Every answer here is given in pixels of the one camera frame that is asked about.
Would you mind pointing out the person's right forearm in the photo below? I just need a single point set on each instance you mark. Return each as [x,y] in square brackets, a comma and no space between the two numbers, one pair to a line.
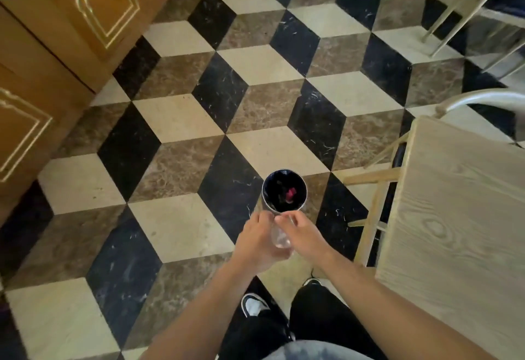
[393,310]

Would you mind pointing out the person's left black-white shoe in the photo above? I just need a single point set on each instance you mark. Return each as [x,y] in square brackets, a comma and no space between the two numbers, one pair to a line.
[254,304]

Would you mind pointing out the person's grey shirt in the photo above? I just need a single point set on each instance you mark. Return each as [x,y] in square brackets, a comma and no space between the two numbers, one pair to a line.
[311,351]

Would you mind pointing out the black round waste bin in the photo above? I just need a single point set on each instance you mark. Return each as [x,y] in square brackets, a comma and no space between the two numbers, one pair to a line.
[283,186]

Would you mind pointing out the brown cabinet with gold trim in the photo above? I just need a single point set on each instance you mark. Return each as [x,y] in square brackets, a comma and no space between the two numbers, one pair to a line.
[49,43]

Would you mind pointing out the person's left thumb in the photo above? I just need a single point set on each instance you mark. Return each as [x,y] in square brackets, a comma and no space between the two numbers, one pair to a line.
[263,218]

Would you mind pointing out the light wooden chair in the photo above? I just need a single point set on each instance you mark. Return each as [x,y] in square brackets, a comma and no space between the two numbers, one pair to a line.
[371,218]

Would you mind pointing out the person's right hand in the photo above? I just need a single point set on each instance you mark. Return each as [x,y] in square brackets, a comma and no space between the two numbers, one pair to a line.
[305,238]

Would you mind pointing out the clear drinking glass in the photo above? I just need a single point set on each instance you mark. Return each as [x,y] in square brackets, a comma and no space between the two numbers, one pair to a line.
[280,235]

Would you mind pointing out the person's left hand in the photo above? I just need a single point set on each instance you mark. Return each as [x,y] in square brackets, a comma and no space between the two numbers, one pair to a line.
[254,245]

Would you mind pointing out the person's black-white shoe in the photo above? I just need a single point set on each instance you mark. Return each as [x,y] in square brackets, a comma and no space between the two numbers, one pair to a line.
[312,281]
[254,304]

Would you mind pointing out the person's right fingers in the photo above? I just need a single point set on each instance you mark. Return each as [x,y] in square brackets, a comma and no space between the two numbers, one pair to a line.
[292,218]

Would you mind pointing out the person's left forearm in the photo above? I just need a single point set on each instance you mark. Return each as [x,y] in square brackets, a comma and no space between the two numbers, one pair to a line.
[197,314]

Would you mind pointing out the person's right black-white shoe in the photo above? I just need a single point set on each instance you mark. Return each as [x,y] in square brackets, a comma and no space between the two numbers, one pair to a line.
[312,281]

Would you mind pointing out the pale chair with thin legs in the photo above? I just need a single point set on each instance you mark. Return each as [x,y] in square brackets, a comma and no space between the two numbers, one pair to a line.
[459,11]

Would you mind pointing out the red scrap of waste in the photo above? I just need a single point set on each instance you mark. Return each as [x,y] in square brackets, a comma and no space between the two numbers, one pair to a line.
[290,194]

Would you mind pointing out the person's black trousers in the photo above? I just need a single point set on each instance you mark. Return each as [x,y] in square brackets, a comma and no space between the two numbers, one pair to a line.
[328,318]

